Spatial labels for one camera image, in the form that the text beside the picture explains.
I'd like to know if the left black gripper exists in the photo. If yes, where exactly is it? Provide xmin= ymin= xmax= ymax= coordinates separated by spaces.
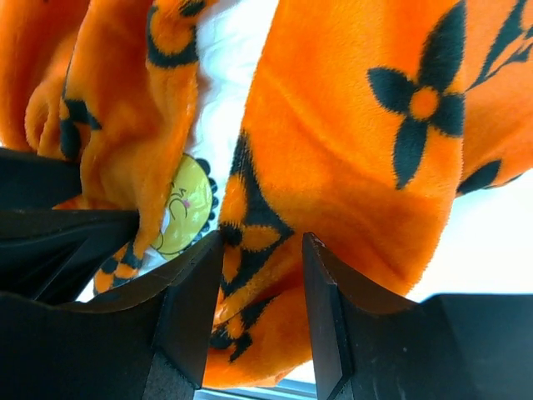
xmin=1 ymin=148 xmax=139 ymax=304

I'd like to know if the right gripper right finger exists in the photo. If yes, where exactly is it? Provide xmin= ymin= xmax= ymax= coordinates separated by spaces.
xmin=302 ymin=233 xmax=532 ymax=399

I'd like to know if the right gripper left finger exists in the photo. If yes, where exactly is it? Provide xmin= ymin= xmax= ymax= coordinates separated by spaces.
xmin=1 ymin=232 xmax=222 ymax=399

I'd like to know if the orange patterned pillowcase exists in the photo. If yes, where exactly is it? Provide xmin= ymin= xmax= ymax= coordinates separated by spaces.
xmin=1 ymin=1 xmax=532 ymax=388

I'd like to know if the cream white pillow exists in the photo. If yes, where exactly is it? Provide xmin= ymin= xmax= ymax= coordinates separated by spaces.
xmin=77 ymin=0 xmax=280 ymax=303

